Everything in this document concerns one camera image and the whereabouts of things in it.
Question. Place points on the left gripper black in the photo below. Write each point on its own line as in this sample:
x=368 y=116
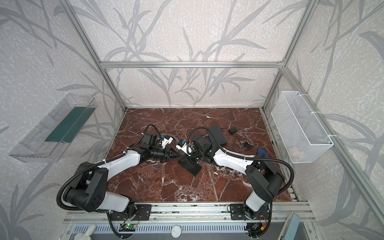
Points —
x=167 y=153

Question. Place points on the black ribbed network switch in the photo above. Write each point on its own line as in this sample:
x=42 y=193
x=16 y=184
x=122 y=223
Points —
x=190 y=165

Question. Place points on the small black power adapter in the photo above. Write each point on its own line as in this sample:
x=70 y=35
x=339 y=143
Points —
x=239 y=140

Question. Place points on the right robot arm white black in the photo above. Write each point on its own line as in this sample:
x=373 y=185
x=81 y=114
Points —
x=269 y=177

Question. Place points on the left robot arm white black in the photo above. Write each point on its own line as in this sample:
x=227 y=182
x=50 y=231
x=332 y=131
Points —
x=87 y=191

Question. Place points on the round white gauge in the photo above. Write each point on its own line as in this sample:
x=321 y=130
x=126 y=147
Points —
x=176 y=231

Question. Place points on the green lit circuit board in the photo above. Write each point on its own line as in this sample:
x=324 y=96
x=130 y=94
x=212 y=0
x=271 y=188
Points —
x=128 y=227

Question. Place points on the pink object in basket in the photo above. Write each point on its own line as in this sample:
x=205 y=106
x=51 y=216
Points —
x=295 y=153

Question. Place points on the white plush toy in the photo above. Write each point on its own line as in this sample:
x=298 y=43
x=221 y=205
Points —
x=87 y=234

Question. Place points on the grey blue panel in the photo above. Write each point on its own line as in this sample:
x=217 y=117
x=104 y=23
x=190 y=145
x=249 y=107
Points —
x=290 y=227

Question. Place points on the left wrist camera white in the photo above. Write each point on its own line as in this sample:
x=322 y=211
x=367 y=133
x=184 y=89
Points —
x=166 y=141

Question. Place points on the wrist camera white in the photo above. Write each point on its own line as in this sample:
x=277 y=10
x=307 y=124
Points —
x=185 y=147
x=166 y=141

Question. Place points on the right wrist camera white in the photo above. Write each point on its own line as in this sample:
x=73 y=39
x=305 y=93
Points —
x=185 y=147

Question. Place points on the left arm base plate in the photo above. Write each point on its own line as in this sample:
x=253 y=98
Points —
x=142 y=212

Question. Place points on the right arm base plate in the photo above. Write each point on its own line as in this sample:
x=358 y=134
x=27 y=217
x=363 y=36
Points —
x=237 y=211

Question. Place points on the white wire mesh basket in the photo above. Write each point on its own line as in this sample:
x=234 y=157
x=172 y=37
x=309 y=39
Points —
x=299 y=127

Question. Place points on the clear plastic wall bin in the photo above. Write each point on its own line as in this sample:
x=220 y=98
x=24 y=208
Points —
x=48 y=140

